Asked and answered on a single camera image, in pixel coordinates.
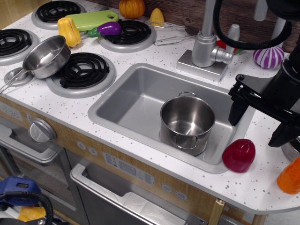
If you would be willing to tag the black stove burner back left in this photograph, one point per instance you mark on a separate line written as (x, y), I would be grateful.
(47, 15)

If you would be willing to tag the silver faucet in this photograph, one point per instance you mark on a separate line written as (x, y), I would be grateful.
(207, 59)

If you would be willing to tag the black stove burner front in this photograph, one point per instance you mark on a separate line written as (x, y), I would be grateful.
(84, 75)

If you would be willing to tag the grey oven door handle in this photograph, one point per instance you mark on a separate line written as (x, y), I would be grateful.
(45, 158)

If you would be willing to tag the grey dishwasher door handle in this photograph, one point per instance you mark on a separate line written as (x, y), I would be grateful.
(109, 199)

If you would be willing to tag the steel pot with handles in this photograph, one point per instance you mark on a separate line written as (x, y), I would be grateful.
(186, 123)

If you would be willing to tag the red green toy vegetable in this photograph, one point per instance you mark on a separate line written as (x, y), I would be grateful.
(222, 45)

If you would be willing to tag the steel container right edge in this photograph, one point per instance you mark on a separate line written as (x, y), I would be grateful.
(292, 149)

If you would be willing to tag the orange toy pumpkin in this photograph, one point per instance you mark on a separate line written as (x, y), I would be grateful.
(132, 9)

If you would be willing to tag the yellow toy corn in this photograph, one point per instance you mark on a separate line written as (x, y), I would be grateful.
(157, 18)

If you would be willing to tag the orange toy carrot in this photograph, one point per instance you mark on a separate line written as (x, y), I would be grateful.
(289, 179)

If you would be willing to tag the purple striped toy onion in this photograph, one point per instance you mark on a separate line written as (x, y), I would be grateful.
(269, 58)

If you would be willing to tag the grey sink basin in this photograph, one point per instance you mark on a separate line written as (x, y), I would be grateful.
(131, 107)

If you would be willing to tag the green toy cutting board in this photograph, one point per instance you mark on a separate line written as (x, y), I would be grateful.
(88, 21)

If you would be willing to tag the steel saucepan with handle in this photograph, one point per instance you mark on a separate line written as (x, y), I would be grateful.
(44, 60)

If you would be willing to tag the yellow toy squash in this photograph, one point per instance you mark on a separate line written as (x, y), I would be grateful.
(69, 31)

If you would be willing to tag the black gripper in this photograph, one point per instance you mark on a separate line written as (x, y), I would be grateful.
(281, 91)

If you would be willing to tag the grey oven knob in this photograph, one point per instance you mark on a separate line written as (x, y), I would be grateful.
(40, 131)

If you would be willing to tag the wire whisk utensil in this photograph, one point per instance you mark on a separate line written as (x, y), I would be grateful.
(191, 33)

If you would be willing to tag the black stove burner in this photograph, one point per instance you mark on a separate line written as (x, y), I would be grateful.
(135, 36)
(15, 44)
(84, 75)
(47, 15)

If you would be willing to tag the grey faucet side lever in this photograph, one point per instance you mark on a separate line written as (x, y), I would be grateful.
(234, 35)

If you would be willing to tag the blue clamp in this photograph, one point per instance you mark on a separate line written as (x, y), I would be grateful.
(17, 184)

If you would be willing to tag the black stove burner back right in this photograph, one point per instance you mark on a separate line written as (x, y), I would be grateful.
(135, 36)

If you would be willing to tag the purple toy eggplant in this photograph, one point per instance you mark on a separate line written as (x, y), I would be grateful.
(106, 29)

